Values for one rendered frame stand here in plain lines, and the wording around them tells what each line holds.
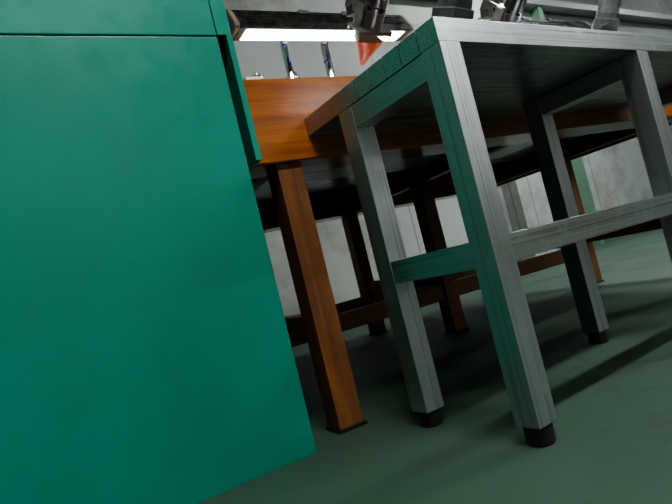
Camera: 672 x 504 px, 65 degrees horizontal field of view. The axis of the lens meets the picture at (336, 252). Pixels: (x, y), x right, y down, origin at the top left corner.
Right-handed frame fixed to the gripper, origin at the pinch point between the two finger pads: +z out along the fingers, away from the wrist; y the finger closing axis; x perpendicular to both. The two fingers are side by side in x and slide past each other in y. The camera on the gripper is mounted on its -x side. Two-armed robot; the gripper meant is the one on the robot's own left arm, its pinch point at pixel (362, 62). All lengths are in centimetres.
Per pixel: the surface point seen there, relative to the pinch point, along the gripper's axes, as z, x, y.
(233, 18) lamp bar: -0.6, -27.2, 25.8
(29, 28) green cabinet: -12, 11, 78
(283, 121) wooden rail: 2.5, 22.5, 33.5
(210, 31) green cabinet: -12.0, 11.2, 46.4
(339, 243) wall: 170, -99, -90
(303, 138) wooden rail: 5.2, 25.7, 29.8
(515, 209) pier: 174, -98, -262
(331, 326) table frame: 32, 56, 34
